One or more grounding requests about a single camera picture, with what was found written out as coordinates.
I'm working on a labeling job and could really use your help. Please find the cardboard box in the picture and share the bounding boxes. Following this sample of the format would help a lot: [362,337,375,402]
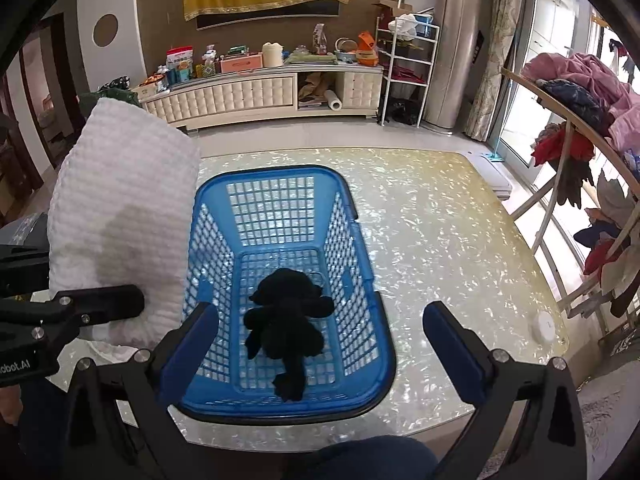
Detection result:
[371,0,413,31]

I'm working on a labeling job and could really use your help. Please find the patterned curtain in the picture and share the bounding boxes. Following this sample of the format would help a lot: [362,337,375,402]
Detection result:
[465,0,528,142]

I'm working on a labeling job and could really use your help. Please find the red hanging clothes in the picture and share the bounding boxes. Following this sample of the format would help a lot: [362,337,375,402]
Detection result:
[531,122,596,208]

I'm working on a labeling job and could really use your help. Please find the white metal shelf rack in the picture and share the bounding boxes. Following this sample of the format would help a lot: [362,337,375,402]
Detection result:
[375,16,441,127]

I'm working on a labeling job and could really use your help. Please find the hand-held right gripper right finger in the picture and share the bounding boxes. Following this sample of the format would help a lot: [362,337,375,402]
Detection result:
[423,301,589,480]

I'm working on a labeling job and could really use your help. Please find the wooden clothes rack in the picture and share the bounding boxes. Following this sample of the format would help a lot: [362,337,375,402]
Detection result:
[500,67,640,321]

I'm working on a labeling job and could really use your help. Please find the green plastic bag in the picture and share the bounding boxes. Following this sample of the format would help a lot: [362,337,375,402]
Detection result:
[80,77,143,108]

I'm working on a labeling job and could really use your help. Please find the blue plastic basket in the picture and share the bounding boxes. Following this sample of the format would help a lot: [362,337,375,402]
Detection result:
[180,165,398,423]

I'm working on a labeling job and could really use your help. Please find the white plastic bag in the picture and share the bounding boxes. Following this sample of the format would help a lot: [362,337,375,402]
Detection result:
[395,13,418,40]

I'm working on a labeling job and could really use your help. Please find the black plush toy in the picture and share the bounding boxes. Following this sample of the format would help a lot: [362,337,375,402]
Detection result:
[243,268,335,402]

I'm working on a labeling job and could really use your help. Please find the pink clothes pile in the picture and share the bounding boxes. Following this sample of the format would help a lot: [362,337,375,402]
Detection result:
[522,52,640,153]

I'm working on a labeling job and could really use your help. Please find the standing air conditioner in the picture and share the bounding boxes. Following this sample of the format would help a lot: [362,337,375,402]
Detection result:
[422,0,488,133]

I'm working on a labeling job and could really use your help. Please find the red snack bag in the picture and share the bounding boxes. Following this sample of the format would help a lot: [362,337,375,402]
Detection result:
[166,46,195,72]

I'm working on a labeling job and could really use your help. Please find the white textured towel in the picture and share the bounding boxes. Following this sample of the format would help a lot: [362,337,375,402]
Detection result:
[47,97,201,348]

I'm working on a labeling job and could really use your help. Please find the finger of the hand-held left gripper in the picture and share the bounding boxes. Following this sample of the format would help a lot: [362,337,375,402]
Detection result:
[0,284,146,357]
[0,244,52,297]

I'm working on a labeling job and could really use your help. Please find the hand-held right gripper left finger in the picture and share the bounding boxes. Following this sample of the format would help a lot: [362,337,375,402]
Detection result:
[65,302,221,480]

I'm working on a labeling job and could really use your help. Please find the black bag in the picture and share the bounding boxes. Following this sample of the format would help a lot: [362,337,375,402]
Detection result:
[387,97,420,126]

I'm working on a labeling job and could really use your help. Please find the grey flat board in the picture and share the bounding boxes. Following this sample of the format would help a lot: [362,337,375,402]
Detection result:
[469,152,514,202]

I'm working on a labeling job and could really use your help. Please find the orange bag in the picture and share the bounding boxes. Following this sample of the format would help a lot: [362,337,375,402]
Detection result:
[356,31,379,66]

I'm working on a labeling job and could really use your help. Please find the pink storage box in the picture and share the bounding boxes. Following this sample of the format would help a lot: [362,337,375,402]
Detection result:
[220,54,263,74]

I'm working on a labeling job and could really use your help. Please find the white round disc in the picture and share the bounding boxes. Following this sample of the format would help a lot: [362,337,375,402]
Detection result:
[531,311,555,345]

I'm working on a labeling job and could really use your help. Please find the hanging clothes bundle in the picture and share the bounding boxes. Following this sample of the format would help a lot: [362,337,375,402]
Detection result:
[574,170,640,318]

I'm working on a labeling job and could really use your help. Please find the cream tufted TV cabinet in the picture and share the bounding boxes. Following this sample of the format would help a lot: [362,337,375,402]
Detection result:
[140,62,386,133]

